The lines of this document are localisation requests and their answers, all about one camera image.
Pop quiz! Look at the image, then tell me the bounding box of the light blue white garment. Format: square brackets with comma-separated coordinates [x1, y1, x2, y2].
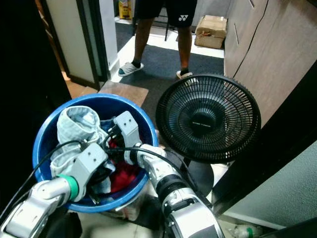
[50, 106, 114, 195]

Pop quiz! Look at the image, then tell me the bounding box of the dark blue denim garment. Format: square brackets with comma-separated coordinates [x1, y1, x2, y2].
[100, 118, 115, 133]

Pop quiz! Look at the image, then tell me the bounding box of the red garment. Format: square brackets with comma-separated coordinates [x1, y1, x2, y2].
[109, 161, 142, 194]

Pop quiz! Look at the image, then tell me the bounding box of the brown wooden threshold board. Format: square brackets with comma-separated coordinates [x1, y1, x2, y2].
[98, 81, 149, 107]

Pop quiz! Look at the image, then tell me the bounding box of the blue plastic laundry bucket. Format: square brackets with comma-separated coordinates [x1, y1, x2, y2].
[32, 93, 159, 214]

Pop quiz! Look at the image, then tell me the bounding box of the dark grey floor mat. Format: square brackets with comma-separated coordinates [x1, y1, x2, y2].
[111, 46, 227, 124]

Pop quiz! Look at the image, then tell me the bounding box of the black round floor fan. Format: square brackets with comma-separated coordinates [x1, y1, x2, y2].
[155, 74, 262, 196]

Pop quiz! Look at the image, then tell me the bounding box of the white door jamb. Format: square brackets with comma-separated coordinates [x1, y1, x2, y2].
[45, 0, 119, 91]

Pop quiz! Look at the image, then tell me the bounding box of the yellow box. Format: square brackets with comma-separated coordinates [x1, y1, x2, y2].
[119, 0, 134, 20]

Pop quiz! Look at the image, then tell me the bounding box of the brown cardboard box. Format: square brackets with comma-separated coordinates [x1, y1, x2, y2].
[194, 15, 227, 49]

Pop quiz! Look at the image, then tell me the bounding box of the clear plastic bottle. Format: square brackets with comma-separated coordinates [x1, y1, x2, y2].
[228, 223, 262, 238]

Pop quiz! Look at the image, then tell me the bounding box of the brown wooden cabinet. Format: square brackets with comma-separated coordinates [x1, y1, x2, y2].
[223, 0, 317, 127]

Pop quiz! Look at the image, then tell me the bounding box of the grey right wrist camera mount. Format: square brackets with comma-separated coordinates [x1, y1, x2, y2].
[113, 111, 140, 164]

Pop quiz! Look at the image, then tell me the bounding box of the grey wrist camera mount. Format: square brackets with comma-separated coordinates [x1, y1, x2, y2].
[113, 111, 140, 164]
[67, 143, 109, 201]

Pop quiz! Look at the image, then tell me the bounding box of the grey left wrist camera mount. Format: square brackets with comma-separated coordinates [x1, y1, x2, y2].
[67, 143, 109, 201]

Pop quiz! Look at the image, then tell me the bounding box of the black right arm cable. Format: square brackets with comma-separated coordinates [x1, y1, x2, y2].
[109, 145, 201, 196]

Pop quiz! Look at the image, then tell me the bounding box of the thin black wall cable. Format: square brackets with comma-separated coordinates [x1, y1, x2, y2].
[232, 0, 269, 77]

